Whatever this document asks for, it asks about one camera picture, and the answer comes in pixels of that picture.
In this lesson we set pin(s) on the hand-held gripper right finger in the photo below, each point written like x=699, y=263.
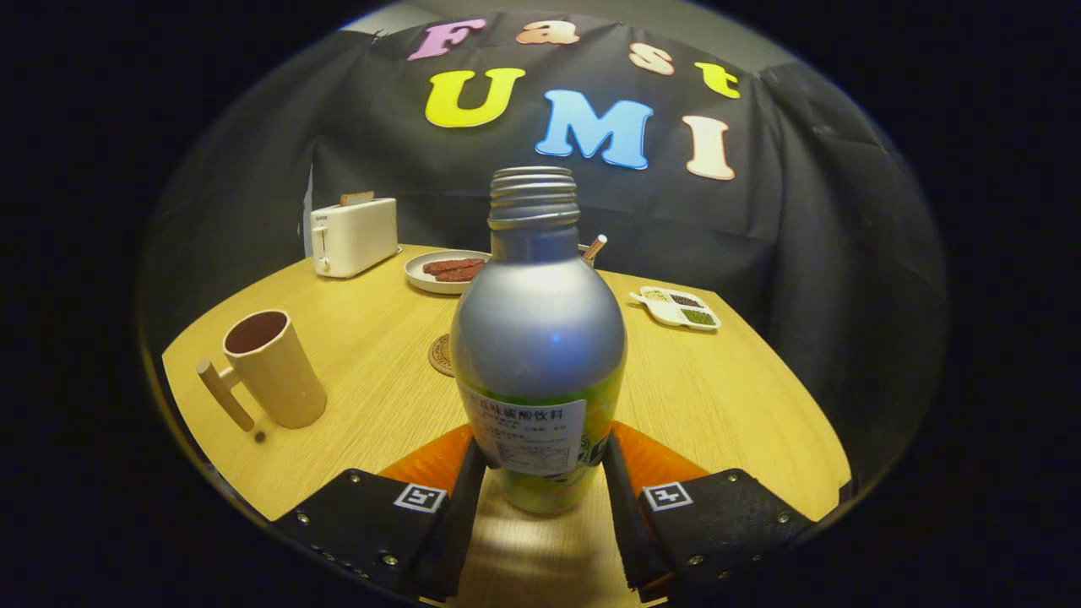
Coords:
x=629, y=528

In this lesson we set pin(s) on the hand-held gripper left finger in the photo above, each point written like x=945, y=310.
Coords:
x=452, y=532

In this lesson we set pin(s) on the round cork coaster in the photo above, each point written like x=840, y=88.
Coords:
x=439, y=356

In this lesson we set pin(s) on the silver juice bottle green label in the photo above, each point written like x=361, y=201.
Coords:
x=538, y=338

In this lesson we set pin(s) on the wooden table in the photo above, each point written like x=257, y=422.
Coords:
x=726, y=397

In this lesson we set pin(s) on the white divided dish with grains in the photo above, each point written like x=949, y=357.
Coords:
x=676, y=308

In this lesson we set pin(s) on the white round plate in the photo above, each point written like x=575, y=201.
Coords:
x=422, y=279

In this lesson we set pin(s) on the brown meat slices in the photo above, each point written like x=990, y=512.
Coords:
x=454, y=269

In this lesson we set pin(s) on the striped straw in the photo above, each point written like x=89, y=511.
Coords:
x=594, y=246

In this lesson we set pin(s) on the white toaster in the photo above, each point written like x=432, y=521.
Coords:
x=359, y=236

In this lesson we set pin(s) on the black backdrop cloth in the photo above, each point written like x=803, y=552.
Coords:
x=802, y=236

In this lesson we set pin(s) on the toast slice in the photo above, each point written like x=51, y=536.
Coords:
x=356, y=198

